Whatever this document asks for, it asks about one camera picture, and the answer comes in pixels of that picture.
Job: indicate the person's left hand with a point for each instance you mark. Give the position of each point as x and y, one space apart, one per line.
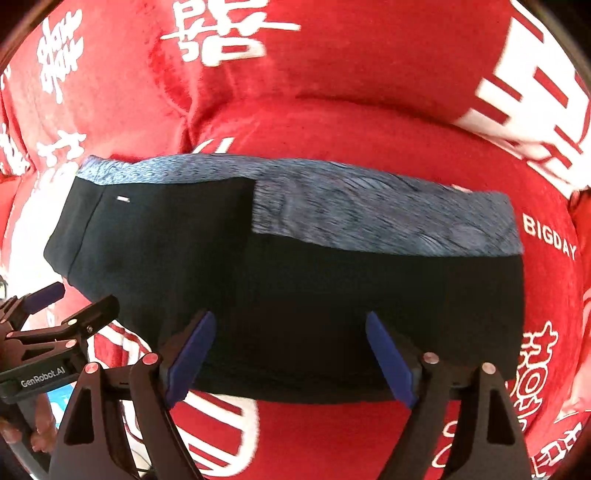
44 424

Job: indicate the cream white cloth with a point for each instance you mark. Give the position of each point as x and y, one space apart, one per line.
27 240

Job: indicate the blue and white package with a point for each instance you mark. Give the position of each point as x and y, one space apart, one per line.
62 404

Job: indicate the red printed blanket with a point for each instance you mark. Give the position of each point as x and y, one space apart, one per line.
369 69

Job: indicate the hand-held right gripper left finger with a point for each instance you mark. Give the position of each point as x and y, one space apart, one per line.
189 360

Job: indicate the black pants with blue trim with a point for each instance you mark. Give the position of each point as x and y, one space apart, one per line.
300 300

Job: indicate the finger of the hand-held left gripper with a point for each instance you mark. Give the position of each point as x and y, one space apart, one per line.
44 295
94 314

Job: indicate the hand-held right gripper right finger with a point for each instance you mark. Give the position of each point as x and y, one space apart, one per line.
390 364

